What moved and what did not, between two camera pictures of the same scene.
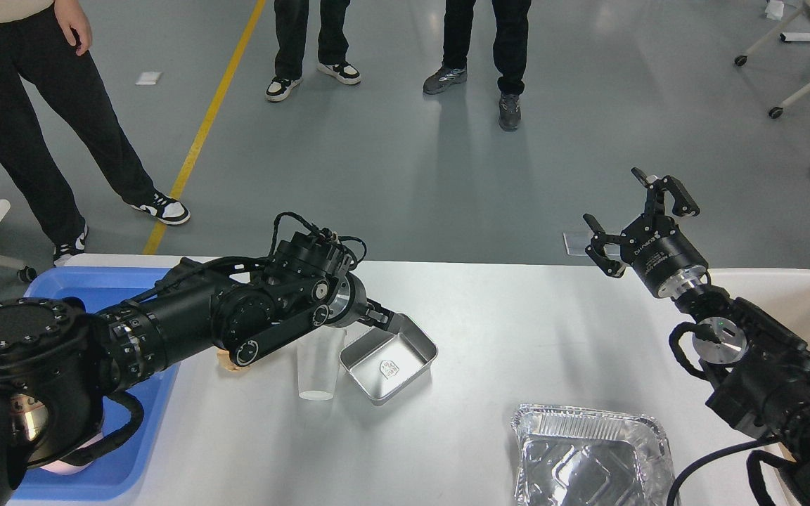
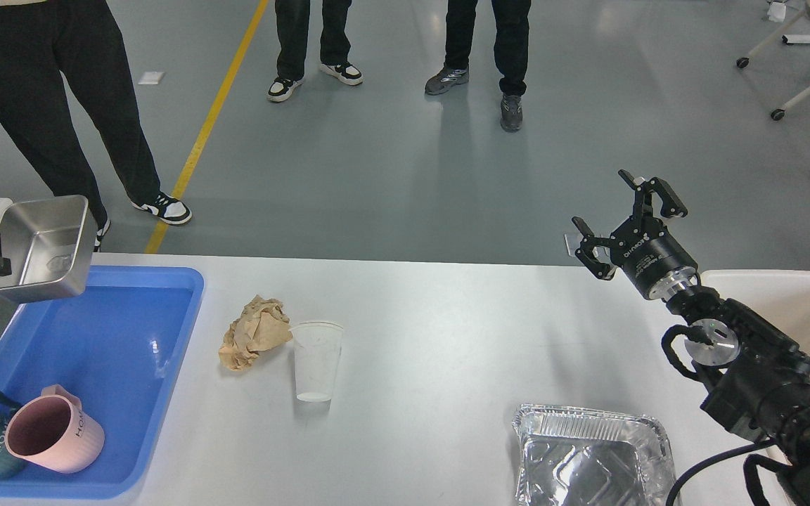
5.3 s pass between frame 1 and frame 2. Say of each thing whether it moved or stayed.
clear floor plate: stayed
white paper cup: stayed
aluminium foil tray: stayed
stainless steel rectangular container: moved
